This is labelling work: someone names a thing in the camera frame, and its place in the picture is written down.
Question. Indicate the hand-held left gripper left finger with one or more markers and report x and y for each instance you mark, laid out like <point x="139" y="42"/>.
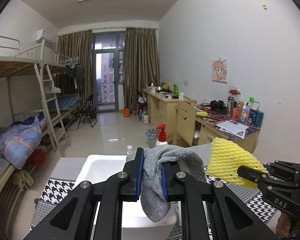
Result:
<point x="140" y="172"/>

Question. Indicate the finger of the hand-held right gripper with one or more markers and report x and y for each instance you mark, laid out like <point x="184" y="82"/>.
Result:
<point x="285" y="168"/>
<point x="252" y="175"/>

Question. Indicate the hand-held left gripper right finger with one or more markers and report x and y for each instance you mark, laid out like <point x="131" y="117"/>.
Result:
<point x="165" y="180"/>

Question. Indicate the grey knitted glove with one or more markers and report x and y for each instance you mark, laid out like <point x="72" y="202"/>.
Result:
<point x="152" y="180"/>

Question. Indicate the yellow foam fruit net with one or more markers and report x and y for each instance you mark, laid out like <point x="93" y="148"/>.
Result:
<point x="227" y="157"/>

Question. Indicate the white foam box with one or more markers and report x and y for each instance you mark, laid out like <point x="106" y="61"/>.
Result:
<point x="102" y="167"/>

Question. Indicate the person's right hand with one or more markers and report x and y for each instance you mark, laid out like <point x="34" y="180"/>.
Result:
<point x="283" y="226"/>

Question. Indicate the small white cup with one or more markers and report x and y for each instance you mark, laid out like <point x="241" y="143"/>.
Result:
<point x="129" y="150"/>

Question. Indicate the white pump bottle red top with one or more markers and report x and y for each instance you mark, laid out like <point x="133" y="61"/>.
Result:
<point x="162" y="140"/>

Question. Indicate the blue basin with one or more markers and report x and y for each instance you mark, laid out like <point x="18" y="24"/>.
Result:
<point x="150" y="133"/>

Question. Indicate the white printed papers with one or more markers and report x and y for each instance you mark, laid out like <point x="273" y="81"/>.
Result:
<point x="233" y="127"/>

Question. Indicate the wooden chair with smiley cutout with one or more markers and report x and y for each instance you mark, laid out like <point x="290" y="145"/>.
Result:
<point x="185" y="122"/>

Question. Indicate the orange jug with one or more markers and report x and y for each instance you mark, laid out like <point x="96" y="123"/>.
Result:
<point x="126" y="113"/>

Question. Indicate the group of toiletry bottles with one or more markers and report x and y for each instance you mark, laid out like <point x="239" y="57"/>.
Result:
<point x="245" y="112"/>

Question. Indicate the wooden desk with patterned top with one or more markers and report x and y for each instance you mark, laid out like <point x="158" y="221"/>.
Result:
<point x="215" y="118"/>

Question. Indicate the light wooden desk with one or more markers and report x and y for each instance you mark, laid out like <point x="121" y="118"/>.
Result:
<point x="162" y="105"/>

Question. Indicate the black headphones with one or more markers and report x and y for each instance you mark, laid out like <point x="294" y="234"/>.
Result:
<point x="217" y="105"/>

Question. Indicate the black folding chair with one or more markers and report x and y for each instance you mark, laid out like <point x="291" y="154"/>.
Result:
<point x="88" y="110"/>

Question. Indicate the black white houndstooth mat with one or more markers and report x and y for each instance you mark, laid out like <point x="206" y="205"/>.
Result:
<point x="57" y="187"/>

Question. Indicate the blue mattress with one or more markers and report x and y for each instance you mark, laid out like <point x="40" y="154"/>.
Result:
<point x="65" y="102"/>

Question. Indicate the glass balcony door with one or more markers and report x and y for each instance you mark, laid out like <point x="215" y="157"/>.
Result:
<point x="105" y="75"/>

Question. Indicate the brown curtain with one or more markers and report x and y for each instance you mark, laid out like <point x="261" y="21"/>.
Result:
<point x="86" y="47"/>
<point x="140" y="67"/>

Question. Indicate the beige cloth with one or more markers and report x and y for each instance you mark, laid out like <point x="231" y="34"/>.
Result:
<point x="23" y="178"/>

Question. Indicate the dark hanging clothes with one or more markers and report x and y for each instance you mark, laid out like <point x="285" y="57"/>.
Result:
<point x="73" y="73"/>

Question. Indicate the blue plaid quilt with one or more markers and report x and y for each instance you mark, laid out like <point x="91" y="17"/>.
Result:
<point x="15" y="140"/>

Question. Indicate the white air conditioner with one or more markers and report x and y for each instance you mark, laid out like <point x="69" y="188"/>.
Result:
<point x="43" y="38"/>

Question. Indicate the white metal bunk bed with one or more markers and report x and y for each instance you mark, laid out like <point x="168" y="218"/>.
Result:
<point x="10" y="67"/>

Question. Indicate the cartoon wall poster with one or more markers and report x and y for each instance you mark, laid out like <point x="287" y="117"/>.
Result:
<point x="219" y="70"/>

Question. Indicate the green wall hook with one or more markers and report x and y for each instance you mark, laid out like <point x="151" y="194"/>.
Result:
<point x="265" y="7"/>

